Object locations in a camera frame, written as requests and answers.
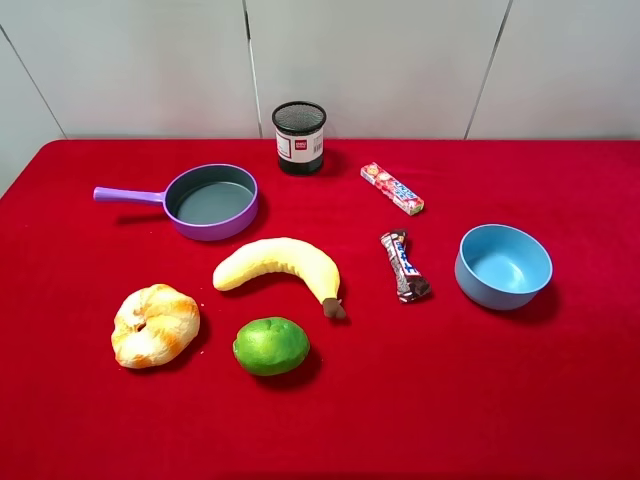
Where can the purple toy frying pan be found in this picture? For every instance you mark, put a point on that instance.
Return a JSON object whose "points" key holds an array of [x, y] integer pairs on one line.
{"points": [[207, 203]]}

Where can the green toy lime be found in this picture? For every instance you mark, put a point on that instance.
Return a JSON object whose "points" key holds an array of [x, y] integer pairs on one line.
{"points": [[270, 346]]}

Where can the yellow plush banana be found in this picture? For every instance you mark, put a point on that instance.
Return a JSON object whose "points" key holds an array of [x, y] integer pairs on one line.
{"points": [[284, 255]]}

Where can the red table cloth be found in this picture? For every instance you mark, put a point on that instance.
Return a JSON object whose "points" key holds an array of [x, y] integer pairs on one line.
{"points": [[438, 388]]}

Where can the red Hi-Chew candy box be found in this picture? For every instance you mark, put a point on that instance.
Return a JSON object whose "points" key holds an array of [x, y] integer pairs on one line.
{"points": [[393, 189]]}

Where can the toy croissant bread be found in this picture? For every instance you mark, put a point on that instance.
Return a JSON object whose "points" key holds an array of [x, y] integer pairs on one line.
{"points": [[153, 326]]}

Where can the black mesh pen holder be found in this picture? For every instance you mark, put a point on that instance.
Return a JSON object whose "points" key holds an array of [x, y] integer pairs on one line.
{"points": [[299, 130]]}

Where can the blue plastic bowl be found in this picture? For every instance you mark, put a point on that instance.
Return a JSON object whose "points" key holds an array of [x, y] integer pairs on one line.
{"points": [[501, 267]]}

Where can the brown chocolate bar wrapper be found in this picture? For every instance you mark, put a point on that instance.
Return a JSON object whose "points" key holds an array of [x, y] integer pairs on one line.
{"points": [[411, 285]]}

